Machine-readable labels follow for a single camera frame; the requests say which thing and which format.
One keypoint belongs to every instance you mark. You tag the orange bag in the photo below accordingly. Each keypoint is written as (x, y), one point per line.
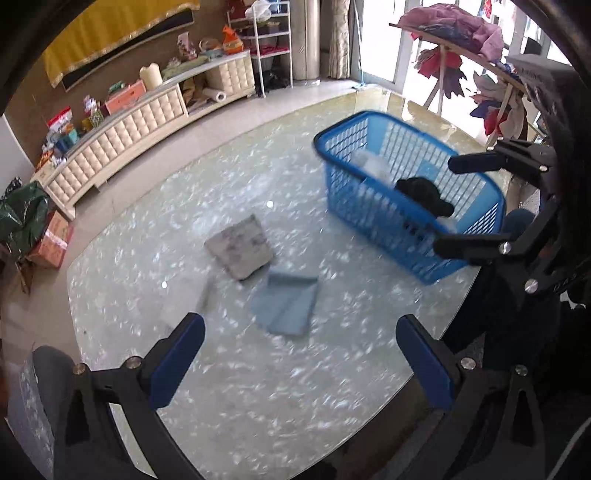
(232, 44)

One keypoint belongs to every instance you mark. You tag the white metal rack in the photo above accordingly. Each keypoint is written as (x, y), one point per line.
(272, 53)

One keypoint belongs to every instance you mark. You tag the white plastic bag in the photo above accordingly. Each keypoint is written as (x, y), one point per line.
(258, 9)

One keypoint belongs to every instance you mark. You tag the patterned gift bag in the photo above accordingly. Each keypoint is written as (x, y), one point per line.
(187, 46)

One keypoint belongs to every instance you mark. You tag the pile of pink clothes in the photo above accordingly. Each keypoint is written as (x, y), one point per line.
(461, 25)

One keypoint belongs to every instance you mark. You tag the dark green plastic bag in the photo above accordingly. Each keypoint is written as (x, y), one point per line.
(23, 217)

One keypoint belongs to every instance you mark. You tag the cardboard box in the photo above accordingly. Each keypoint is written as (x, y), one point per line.
(53, 240)

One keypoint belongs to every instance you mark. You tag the thin white cloth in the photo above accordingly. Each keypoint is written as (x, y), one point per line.
(184, 300)

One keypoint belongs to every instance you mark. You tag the wooden drying rack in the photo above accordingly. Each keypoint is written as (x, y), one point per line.
(487, 63)

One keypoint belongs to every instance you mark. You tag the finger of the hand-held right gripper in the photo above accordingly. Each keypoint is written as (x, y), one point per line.
(475, 162)
(471, 247)

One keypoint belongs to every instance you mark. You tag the cream tufted television cabinet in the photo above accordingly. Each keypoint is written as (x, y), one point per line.
(129, 134)

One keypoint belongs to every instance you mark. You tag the cream cylinder jar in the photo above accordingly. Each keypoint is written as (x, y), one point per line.
(151, 78)

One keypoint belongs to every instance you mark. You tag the white quilted cloth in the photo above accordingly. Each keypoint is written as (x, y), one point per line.
(376, 166)

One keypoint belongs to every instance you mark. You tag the black television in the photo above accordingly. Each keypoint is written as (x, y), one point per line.
(129, 47)

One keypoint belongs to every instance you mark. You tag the black cloth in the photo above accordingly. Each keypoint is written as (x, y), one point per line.
(420, 189)

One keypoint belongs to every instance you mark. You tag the sliding glass door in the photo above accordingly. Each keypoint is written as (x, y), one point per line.
(383, 46)

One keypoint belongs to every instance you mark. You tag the blue plastic basket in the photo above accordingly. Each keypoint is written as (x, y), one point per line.
(369, 217)

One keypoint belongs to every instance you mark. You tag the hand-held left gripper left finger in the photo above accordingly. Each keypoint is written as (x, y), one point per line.
(178, 364)

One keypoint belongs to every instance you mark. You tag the patterned curtain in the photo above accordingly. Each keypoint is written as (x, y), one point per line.
(339, 37)

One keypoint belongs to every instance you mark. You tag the light blue cloth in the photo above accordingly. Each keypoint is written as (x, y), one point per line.
(286, 304)

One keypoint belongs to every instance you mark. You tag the pink storage box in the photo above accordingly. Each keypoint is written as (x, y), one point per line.
(124, 99)

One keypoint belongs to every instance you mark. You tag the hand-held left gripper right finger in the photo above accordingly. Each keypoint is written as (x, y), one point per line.
(425, 364)

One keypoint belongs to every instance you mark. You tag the red snack bag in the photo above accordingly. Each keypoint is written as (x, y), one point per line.
(60, 121)

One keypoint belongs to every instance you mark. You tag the grey mottled cloth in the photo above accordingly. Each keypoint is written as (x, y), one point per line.
(240, 247)

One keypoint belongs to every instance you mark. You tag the black bag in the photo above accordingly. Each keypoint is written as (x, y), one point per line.
(277, 79)

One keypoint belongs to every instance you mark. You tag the white paper roll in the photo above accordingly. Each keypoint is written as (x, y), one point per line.
(216, 95)

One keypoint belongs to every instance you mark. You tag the hanging red clothes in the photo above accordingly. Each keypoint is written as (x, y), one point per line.
(436, 69)

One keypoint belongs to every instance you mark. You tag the standing air conditioner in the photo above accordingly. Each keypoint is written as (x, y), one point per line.
(308, 41)

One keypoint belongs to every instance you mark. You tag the yellow cover cloth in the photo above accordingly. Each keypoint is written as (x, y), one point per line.
(106, 32)

